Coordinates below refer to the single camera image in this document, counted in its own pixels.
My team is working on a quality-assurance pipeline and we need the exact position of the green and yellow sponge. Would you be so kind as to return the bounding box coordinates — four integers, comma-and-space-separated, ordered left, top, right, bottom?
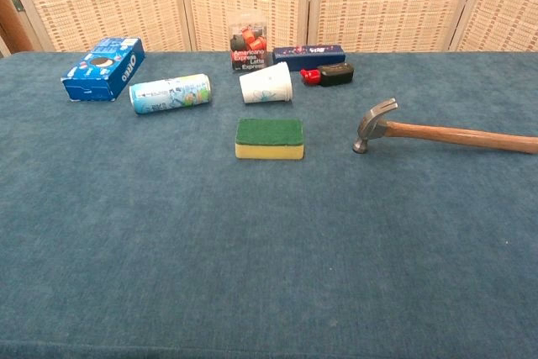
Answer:
235, 118, 305, 161

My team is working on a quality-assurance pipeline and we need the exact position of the blue table cloth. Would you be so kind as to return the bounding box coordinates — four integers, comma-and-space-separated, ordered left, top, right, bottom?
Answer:
0, 50, 538, 359

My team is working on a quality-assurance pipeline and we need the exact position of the long dark blue box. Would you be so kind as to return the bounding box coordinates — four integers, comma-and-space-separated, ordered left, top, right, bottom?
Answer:
272, 44, 346, 72

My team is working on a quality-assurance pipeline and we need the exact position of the brown wooden door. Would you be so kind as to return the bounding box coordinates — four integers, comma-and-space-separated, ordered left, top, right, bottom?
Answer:
0, 0, 34, 58

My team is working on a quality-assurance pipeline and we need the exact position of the white paper cup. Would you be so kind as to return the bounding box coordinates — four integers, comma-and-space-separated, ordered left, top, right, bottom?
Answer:
239, 61, 293, 105

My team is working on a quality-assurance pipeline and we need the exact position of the light blue drink can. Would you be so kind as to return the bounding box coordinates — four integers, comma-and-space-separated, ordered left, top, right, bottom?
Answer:
129, 73, 214, 115

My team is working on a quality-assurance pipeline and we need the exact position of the clear coffee capsule box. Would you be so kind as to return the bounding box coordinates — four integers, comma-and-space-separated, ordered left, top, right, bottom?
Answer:
229, 12, 270, 74

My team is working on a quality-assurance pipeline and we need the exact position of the blue Oreo cookie box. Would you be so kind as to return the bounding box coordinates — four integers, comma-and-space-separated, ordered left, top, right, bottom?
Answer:
61, 36, 146, 103

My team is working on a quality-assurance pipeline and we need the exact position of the wooden handle claw hammer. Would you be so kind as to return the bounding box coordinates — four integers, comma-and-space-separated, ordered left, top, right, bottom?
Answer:
351, 98, 538, 156

